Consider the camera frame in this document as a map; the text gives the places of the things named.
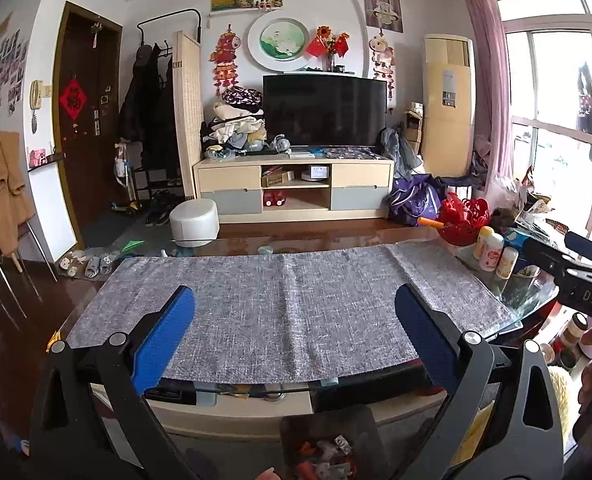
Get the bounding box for person's right hand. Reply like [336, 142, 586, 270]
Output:
[578, 324, 592, 412]

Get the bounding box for red diamond door decoration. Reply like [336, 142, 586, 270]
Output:
[58, 77, 88, 121]

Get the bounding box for blue round tin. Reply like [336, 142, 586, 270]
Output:
[505, 227, 542, 277]

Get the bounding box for red plastic basket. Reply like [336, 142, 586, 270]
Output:
[436, 192, 492, 247]

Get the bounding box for grey jacket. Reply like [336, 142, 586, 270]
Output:
[380, 127, 424, 181]

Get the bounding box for dark grey trash bin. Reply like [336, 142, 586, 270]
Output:
[280, 405, 394, 480]

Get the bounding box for dark hanging coat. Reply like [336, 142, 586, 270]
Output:
[117, 44, 182, 171]

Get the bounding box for wall poster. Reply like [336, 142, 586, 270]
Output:
[362, 0, 404, 34]

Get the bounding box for metal chair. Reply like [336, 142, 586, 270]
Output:
[0, 220, 59, 321]

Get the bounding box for round framed wall picture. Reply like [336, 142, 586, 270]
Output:
[247, 11, 311, 72]

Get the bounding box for cream standing air conditioner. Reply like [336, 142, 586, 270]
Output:
[421, 33, 477, 178]

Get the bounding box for pile of trash wrappers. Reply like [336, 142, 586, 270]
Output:
[316, 455, 352, 479]

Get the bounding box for pink curtain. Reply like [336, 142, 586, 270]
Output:
[461, 0, 514, 201]

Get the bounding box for brown coat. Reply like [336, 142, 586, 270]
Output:
[0, 130, 36, 256]

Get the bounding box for small white bottle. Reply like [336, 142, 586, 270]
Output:
[495, 246, 519, 280]

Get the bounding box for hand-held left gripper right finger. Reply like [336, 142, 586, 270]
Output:
[395, 283, 567, 480]

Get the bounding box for shoe rack with shoes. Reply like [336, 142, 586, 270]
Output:
[141, 170, 197, 226]

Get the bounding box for pile of clothes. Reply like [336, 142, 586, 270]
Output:
[201, 86, 267, 158]

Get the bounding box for stacked cardboard boxes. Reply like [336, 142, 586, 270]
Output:
[403, 101, 427, 156]

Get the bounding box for cream fleece blanket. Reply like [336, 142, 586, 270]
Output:
[546, 365, 577, 416]

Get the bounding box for plush animal slipper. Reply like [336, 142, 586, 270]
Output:
[58, 255, 87, 277]

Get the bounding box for black television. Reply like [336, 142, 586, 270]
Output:
[262, 74, 388, 150]

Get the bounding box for cream grey television cabinet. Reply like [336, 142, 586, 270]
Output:
[192, 152, 395, 221]

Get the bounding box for large window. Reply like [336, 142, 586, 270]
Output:
[496, 0, 592, 261]

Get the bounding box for vase with flowers and flags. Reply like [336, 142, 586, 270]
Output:
[304, 25, 351, 73]

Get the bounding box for woven folding screen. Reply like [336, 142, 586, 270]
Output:
[172, 30, 204, 200]

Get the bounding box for kids scooter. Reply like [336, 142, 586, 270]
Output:
[110, 142, 142, 216]

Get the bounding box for cardboard box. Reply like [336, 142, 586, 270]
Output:
[261, 170, 295, 188]

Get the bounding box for red fish hanging ornament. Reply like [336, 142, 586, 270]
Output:
[212, 25, 243, 97]

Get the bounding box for grey woven table mat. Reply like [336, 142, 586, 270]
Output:
[66, 242, 517, 383]

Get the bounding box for white round stool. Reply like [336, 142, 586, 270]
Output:
[168, 198, 220, 248]

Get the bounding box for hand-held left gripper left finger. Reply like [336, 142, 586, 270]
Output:
[28, 285, 198, 480]

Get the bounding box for brown wooden door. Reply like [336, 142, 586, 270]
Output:
[51, 1, 124, 233]

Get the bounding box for whiteboard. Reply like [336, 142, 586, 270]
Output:
[26, 157, 79, 263]

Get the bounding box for black coat rack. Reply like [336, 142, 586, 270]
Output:
[137, 7, 201, 201]

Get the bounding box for purple bag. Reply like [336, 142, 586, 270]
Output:
[387, 175, 444, 226]

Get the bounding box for white bottle pink label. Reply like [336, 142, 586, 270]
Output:
[476, 226, 505, 272]

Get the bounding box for cartoon animal hanging ornament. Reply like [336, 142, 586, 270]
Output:
[368, 34, 396, 101]

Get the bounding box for dark patterned cloth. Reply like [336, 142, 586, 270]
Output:
[323, 146, 379, 161]

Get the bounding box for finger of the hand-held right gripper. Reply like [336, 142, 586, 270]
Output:
[522, 237, 578, 279]
[564, 230, 592, 264]

